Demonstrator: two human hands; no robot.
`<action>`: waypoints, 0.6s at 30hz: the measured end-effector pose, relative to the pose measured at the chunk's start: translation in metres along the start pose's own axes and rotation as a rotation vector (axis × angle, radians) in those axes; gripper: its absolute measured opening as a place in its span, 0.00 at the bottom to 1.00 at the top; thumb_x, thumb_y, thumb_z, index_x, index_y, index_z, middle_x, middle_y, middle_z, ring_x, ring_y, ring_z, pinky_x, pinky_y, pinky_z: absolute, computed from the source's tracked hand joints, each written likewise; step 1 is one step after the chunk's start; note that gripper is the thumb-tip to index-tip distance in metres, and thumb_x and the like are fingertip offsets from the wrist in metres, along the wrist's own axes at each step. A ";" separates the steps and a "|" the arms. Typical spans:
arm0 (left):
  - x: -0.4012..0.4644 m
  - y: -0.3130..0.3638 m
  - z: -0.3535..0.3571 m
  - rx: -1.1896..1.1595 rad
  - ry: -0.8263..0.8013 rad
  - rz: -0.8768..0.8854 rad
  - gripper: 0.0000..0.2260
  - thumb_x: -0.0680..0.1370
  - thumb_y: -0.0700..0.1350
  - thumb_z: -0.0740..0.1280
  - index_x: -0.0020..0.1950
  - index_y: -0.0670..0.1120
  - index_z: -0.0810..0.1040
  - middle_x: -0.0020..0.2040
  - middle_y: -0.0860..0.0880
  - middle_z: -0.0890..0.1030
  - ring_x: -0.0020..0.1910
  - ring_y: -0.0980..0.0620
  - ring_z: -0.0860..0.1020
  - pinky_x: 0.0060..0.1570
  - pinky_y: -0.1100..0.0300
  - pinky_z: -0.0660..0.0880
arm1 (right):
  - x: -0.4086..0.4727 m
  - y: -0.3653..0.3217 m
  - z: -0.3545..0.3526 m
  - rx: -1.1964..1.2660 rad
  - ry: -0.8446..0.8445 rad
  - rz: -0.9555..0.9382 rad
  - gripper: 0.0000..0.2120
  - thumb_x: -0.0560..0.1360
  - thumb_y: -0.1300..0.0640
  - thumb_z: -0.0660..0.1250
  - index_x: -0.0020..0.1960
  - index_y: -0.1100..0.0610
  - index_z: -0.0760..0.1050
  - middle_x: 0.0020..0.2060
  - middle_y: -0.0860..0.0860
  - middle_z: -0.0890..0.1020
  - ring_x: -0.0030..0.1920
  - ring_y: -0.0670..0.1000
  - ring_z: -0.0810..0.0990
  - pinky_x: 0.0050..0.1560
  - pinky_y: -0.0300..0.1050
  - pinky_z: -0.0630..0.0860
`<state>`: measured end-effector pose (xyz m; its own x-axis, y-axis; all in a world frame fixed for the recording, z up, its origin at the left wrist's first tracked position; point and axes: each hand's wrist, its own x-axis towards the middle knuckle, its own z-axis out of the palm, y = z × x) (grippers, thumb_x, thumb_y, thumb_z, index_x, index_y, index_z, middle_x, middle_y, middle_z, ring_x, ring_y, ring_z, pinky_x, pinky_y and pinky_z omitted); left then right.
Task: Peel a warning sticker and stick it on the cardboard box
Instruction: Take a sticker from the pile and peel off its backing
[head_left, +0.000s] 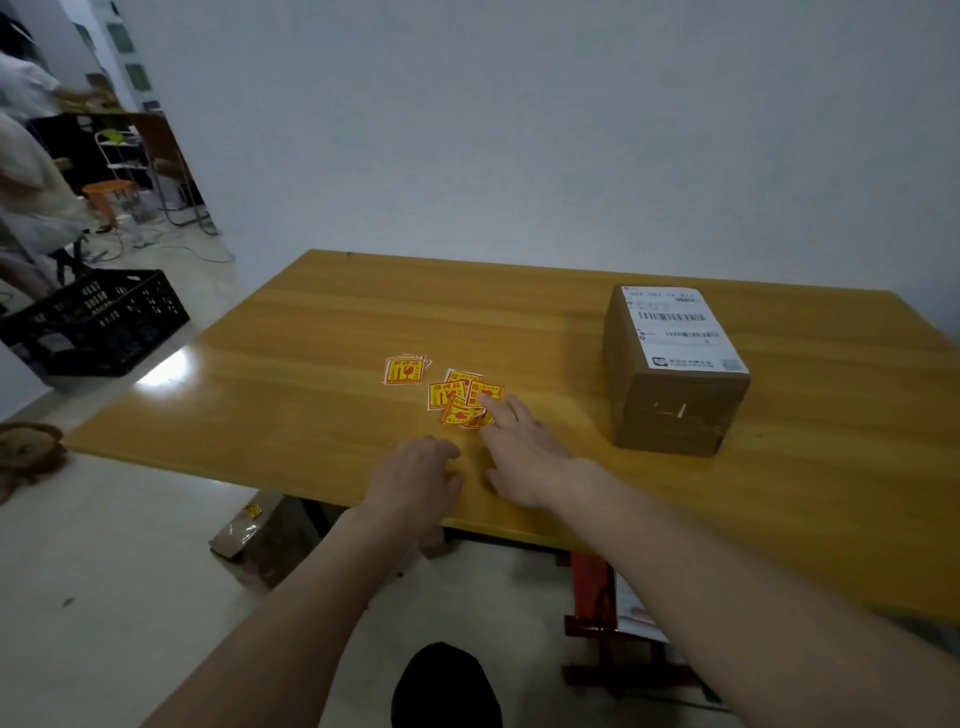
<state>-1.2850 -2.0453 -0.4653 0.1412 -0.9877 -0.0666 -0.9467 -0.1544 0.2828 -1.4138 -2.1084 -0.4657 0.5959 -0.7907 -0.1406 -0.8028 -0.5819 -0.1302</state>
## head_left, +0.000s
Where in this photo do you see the red metal table frame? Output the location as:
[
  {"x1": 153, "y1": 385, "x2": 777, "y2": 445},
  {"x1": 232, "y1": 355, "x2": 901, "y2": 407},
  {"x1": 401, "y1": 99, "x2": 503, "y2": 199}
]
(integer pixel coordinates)
[{"x1": 561, "y1": 551, "x2": 708, "y2": 700}]

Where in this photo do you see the brown woven basket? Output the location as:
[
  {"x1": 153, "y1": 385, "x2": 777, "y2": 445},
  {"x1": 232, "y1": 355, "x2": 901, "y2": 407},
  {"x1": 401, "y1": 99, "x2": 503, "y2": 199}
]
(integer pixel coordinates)
[{"x1": 0, "y1": 421, "x2": 69, "y2": 505}]

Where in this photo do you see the white paper sheet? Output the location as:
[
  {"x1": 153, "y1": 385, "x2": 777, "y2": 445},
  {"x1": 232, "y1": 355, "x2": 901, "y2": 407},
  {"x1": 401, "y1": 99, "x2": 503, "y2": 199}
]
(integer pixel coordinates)
[{"x1": 613, "y1": 571, "x2": 670, "y2": 646}]

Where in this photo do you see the grey floor cable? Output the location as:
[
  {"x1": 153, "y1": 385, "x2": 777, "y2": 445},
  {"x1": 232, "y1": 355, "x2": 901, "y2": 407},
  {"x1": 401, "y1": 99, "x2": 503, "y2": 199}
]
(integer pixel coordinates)
[{"x1": 81, "y1": 223, "x2": 236, "y2": 266}]

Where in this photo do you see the person's black shoe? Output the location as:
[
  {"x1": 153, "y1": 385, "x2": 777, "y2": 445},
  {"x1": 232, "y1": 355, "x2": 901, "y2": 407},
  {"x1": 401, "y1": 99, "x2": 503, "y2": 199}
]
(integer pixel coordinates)
[{"x1": 390, "y1": 642, "x2": 504, "y2": 728}]

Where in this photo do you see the orange plastic stool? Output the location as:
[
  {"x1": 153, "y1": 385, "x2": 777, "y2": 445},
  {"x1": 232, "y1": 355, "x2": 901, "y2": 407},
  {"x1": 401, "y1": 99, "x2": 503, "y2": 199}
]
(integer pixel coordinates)
[{"x1": 80, "y1": 179, "x2": 141, "y2": 227}]

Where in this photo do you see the white wire rack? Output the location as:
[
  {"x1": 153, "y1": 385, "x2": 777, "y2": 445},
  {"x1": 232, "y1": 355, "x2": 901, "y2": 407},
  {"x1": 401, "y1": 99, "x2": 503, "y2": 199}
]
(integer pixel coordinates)
[{"x1": 93, "y1": 127, "x2": 153, "y2": 189}]

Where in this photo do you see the person's left forearm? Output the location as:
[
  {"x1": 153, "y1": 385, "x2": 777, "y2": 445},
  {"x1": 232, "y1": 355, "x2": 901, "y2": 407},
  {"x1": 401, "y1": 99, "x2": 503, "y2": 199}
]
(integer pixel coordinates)
[{"x1": 141, "y1": 504, "x2": 426, "y2": 728}]

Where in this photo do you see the person's right forearm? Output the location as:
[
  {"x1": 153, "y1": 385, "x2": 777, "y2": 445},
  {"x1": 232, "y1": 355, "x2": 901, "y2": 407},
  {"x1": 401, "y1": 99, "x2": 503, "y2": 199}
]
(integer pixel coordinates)
[{"x1": 543, "y1": 457, "x2": 960, "y2": 728}]

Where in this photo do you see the taped cardboard box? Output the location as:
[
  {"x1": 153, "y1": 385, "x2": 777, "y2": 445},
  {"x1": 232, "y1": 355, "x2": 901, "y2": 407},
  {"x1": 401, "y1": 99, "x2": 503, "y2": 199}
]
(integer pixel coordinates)
[{"x1": 209, "y1": 489, "x2": 325, "y2": 591}]

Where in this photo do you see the brown cardboard box white label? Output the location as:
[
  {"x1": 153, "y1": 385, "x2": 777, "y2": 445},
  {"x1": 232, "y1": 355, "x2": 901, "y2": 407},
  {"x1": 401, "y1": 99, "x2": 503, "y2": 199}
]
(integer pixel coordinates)
[{"x1": 603, "y1": 283, "x2": 752, "y2": 458}]

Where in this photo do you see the person's right hand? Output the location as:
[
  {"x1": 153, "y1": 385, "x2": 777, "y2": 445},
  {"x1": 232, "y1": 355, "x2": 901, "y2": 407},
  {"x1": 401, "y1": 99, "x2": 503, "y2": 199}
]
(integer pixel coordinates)
[{"x1": 477, "y1": 393, "x2": 595, "y2": 512}]

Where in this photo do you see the person's left hand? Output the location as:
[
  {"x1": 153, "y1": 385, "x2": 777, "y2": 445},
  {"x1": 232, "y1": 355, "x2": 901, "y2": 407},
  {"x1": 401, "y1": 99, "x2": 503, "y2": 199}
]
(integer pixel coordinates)
[{"x1": 363, "y1": 435, "x2": 467, "y2": 543}]

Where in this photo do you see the neat stack of yellow stickers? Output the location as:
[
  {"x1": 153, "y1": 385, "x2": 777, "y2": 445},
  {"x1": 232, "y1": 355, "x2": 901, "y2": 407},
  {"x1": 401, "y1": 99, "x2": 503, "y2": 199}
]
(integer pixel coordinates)
[{"x1": 381, "y1": 354, "x2": 434, "y2": 387}]

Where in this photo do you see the black plastic crate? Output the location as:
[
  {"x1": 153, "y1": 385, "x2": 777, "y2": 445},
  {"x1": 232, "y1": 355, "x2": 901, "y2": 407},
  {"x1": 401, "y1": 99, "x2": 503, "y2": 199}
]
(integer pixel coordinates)
[{"x1": 0, "y1": 267, "x2": 192, "y2": 379}]

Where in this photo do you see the loose pile of yellow stickers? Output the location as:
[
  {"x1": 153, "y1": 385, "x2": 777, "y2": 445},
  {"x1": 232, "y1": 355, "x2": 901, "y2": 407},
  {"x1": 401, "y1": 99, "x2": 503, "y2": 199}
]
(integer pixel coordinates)
[{"x1": 426, "y1": 368, "x2": 506, "y2": 431}]

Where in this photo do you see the brown metal-frame chair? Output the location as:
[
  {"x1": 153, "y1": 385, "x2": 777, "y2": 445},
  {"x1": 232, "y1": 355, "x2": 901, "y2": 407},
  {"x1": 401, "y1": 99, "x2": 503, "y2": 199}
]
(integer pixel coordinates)
[{"x1": 126, "y1": 111, "x2": 220, "y2": 238}]

